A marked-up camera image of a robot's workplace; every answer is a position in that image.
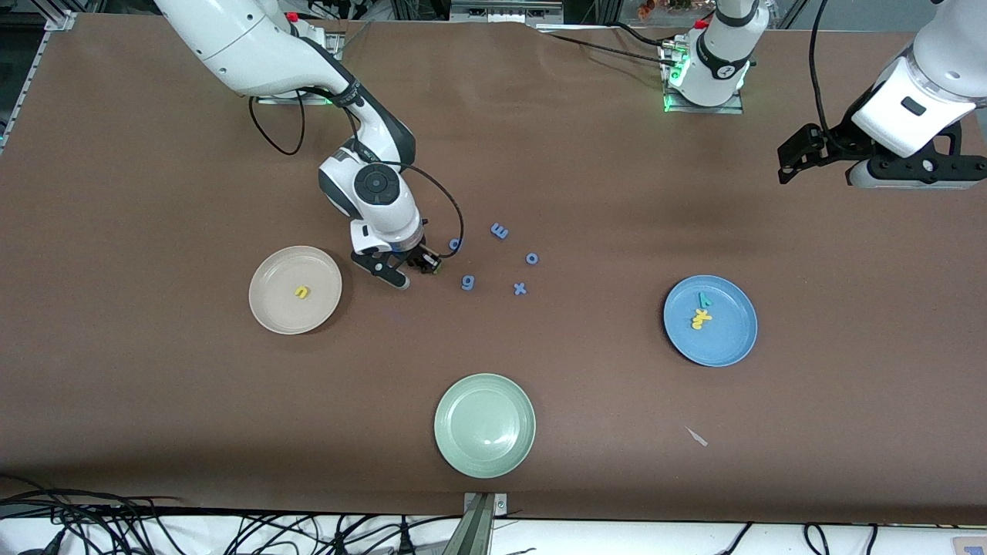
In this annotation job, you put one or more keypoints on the blue foam letter m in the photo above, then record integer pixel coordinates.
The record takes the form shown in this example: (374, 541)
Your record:
(501, 231)

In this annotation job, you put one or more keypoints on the aluminium frame profile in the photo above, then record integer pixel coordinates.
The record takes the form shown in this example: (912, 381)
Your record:
(501, 14)

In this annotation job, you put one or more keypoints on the aluminium table edge rail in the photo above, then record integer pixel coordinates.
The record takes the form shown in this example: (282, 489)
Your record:
(21, 81)

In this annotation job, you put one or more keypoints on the beige round plate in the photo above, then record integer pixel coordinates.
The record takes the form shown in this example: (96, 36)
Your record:
(295, 290)

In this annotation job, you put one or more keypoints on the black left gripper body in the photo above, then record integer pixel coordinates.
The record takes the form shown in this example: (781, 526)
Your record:
(834, 143)

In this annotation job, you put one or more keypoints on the orange brown clutter object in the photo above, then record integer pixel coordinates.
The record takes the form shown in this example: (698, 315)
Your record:
(646, 8)

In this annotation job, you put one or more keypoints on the small white paper scrap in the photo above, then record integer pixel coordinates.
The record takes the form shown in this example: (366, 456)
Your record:
(696, 436)

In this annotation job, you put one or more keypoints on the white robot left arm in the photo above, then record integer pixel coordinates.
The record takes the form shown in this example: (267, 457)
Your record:
(713, 89)

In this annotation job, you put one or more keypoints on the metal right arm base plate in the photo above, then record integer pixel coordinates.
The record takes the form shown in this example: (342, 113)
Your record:
(338, 45)

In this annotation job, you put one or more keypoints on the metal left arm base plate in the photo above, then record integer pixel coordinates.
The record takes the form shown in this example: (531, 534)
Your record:
(702, 109)

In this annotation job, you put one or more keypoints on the blue foam letter g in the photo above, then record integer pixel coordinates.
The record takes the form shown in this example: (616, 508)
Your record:
(472, 282)

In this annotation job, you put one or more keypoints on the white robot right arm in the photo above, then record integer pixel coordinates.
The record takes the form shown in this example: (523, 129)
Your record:
(247, 46)

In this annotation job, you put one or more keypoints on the yellow foam letter k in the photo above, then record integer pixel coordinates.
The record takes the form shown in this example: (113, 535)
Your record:
(704, 314)

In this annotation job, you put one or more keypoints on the blue round plate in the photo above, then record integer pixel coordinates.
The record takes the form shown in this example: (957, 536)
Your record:
(725, 339)

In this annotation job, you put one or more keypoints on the metal table corner bracket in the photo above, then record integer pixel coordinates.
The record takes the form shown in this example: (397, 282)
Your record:
(62, 21)

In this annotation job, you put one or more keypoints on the pale green round plate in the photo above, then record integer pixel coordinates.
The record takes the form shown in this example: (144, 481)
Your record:
(484, 425)

